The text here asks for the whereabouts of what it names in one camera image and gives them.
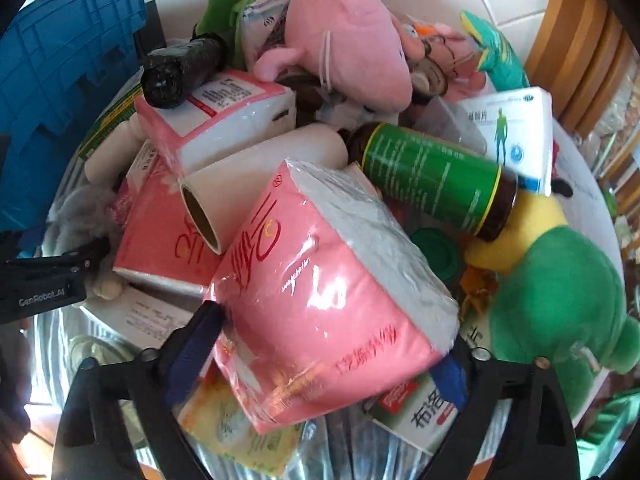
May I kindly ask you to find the grey fluffy plush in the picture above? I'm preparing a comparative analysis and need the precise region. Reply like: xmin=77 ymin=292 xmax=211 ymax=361
xmin=41 ymin=184 xmax=126 ymax=300

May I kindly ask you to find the large pink tissue pack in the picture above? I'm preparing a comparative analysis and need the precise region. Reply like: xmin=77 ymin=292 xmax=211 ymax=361
xmin=209 ymin=160 xmax=459 ymax=434

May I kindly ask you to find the yellow green sachet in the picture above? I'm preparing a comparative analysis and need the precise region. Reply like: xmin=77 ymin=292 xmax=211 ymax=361
xmin=178 ymin=363 xmax=304 ymax=477

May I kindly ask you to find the green yellow turtle plush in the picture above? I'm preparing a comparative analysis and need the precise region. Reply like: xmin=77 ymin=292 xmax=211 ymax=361
xmin=464 ymin=191 xmax=639 ymax=417

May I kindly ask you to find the white paper roll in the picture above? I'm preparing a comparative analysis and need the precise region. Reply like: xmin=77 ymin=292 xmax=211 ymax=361
xmin=180 ymin=124 xmax=348 ymax=255

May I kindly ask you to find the green yellow medicine box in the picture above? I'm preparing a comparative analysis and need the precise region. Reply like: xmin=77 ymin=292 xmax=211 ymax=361
xmin=76 ymin=84 xmax=142 ymax=160

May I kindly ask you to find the brown bottle green label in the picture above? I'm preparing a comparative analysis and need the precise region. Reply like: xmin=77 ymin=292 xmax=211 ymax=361
xmin=346 ymin=122 xmax=518 ymax=242

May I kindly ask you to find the blue plastic crate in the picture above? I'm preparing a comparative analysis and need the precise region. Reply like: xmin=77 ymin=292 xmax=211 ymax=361
xmin=1 ymin=0 xmax=146 ymax=231

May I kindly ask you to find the black cylinder roll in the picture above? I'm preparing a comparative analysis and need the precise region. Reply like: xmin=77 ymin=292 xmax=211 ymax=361
xmin=140 ymin=34 xmax=232 ymax=110

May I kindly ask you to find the white blue medicine box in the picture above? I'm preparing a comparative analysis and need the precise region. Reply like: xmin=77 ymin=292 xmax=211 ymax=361
xmin=458 ymin=87 xmax=553 ymax=196

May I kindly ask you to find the pink glasses character plush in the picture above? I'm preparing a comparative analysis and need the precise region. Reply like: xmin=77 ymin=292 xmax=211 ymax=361
xmin=402 ymin=20 xmax=488 ymax=104

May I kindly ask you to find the teal green plush toy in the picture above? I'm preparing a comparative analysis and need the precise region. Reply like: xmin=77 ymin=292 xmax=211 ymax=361
xmin=460 ymin=11 xmax=529 ymax=91

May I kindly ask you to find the pink pig plush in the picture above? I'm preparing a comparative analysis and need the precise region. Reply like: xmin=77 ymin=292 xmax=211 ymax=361
xmin=252 ymin=0 xmax=425 ymax=113

